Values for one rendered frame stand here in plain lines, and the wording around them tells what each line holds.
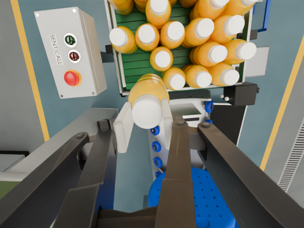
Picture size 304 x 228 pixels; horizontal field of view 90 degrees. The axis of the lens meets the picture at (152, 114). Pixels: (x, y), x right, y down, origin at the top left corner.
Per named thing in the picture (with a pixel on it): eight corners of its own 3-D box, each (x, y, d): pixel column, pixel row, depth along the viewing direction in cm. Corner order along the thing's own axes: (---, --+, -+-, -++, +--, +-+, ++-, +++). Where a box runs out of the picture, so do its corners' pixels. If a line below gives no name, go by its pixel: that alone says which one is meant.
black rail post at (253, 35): (235, 43, 53) (249, 40, 46) (236, 33, 52) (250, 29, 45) (242, 42, 53) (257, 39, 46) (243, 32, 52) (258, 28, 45)
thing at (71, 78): (68, 86, 39) (65, 86, 38) (64, 71, 38) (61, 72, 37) (81, 84, 39) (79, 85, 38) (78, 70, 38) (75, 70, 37)
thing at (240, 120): (175, 207, 204) (177, 218, 190) (187, 98, 152) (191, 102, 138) (214, 208, 204) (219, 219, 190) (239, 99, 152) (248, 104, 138)
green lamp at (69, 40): (67, 45, 36) (64, 45, 35) (64, 35, 35) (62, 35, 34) (76, 45, 36) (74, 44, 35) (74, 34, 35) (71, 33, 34)
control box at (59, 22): (77, 91, 50) (59, 99, 40) (59, 21, 43) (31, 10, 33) (107, 88, 49) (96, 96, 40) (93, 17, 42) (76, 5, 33)
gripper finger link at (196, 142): (175, 136, 11) (216, 133, 11) (169, 113, 16) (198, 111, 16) (175, 153, 12) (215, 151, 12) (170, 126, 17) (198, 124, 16)
